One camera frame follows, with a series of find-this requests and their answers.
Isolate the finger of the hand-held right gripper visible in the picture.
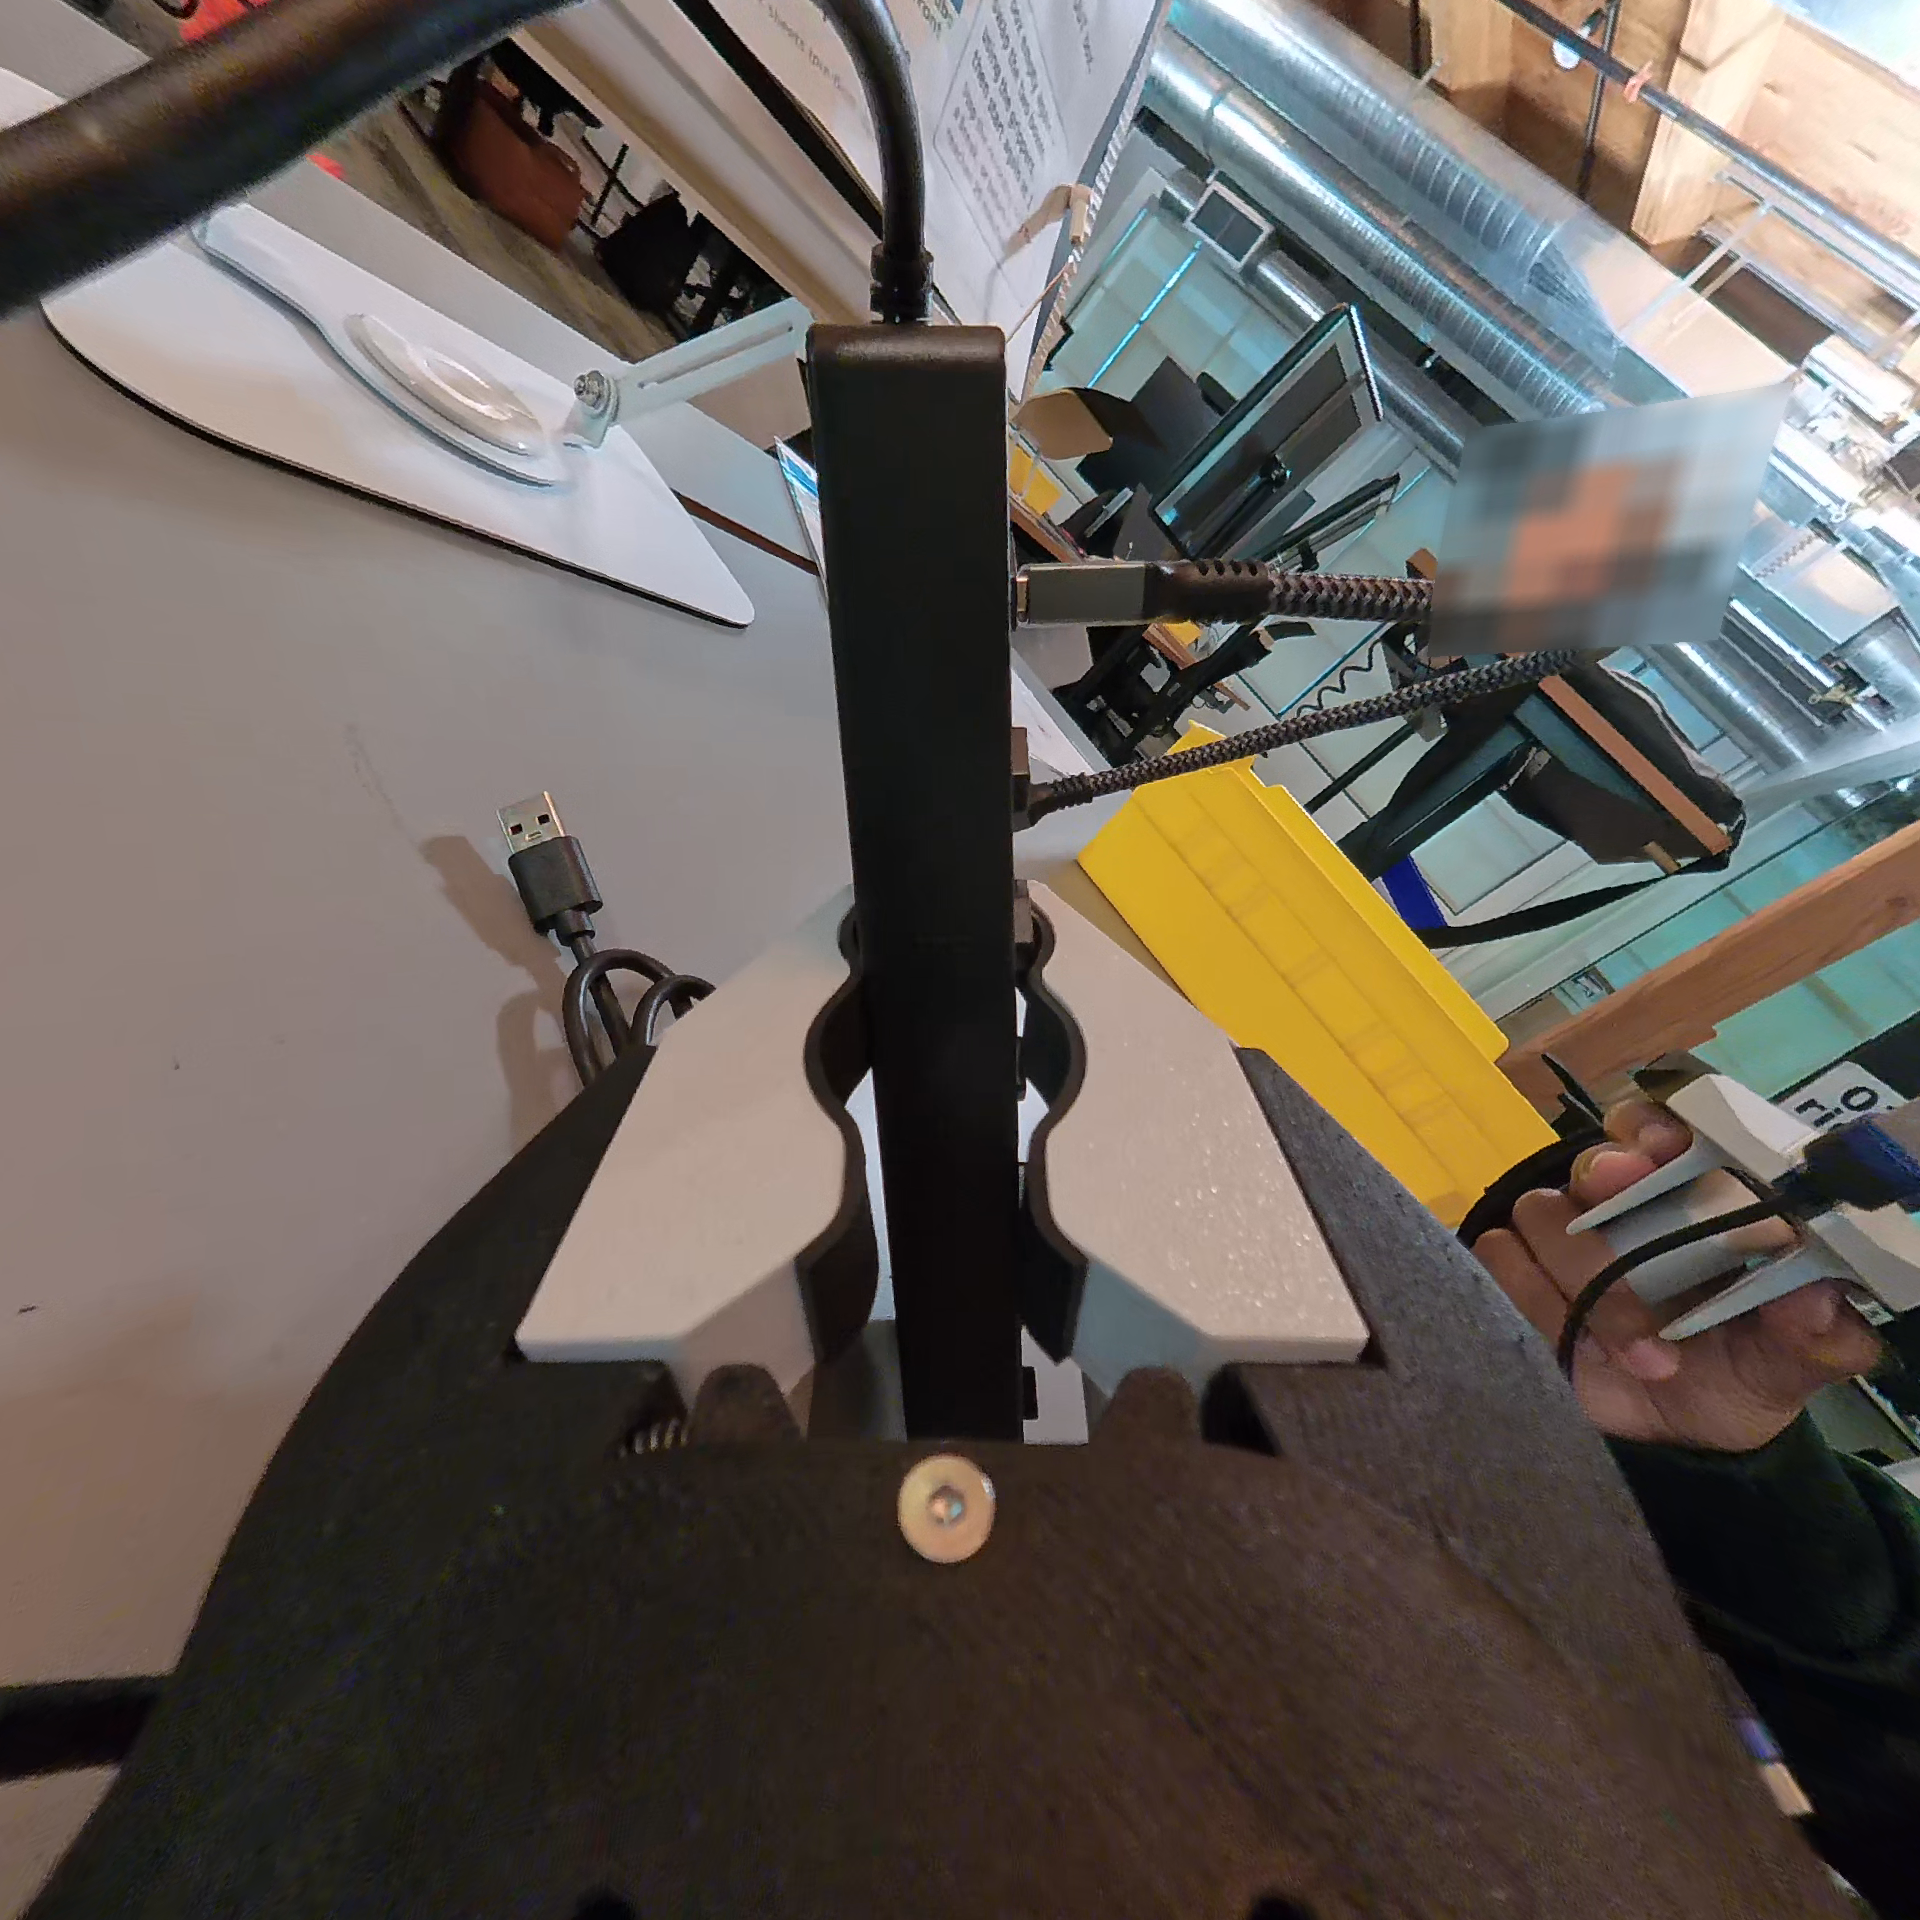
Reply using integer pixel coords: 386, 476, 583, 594
1567, 1154, 1801, 1245
1625, 1211, 1877, 1346

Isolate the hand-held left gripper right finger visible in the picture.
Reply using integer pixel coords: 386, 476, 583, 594
1016, 883, 1370, 1421

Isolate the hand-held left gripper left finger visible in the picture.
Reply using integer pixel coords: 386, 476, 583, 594
513, 896, 882, 1421

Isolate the black blue-ringed USB cable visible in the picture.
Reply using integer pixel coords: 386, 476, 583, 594
1558, 1117, 1920, 1374

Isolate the yellow plastic bin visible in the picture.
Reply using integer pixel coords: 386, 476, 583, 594
1080, 721, 1562, 1224

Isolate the black multi-port USB hub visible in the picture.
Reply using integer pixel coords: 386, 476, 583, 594
0, 0, 1042, 1783

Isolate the braided grey USB cable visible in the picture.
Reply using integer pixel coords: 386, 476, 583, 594
1009, 559, 1592, 832

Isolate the person's right forearm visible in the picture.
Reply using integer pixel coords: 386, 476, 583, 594
1614, 1412, 1920, 1920

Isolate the grey desk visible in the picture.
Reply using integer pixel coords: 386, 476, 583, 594
0, 152, 1144, 1920

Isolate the person's right hand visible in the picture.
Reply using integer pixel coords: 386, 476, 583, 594
1476, 1106, 1887, 1449

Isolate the black backpack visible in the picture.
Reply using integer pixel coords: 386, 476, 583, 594
1497, 677, 1749, 874

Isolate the computer monitor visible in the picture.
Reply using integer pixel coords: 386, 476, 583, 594
1153, 307, 1388, 565

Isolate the printed instruction sheet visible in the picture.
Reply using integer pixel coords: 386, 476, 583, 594
717, 0, 1172, 353

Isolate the silver ventilation duct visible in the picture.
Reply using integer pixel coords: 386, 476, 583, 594
1140, 30, 1652, 422

